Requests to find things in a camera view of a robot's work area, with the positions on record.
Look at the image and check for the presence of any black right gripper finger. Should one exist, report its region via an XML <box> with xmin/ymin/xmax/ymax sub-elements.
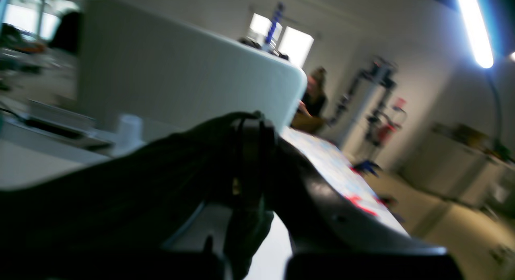
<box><xmin>241</xmin><ymin>117</ymin><xmax>463</xmax><ymax>280</ymax></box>

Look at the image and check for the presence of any dark green t-shirt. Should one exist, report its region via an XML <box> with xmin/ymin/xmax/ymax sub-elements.
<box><xmin>1</xmin><ymin>112</ymin><xmax>278</xmax><ymax>280</ymax></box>

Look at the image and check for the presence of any seated person in background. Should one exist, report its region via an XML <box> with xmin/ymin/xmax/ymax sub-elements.
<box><xmin>290</xmin><ymin>67</ymin><xmax>327</xmax><ymax>134</ymax></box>

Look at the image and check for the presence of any white table divider panel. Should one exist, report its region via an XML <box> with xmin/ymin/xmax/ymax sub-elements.
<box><xmin>75</xmin><ymin>0</ymin><xmax>307</xmax><ymax>141</ymax></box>

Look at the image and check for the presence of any white paper roll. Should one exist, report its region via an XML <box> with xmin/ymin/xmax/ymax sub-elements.
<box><xmin>112</xmin><ymin>113</ymin><xmax>143</xmax><ymax>157</ymax></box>

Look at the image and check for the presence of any bright ceiling light tube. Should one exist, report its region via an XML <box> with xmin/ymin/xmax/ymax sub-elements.
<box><xmin>457</xmin><ymin>0</ymin><xmax>494</xmax><ymax>69</ymax></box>

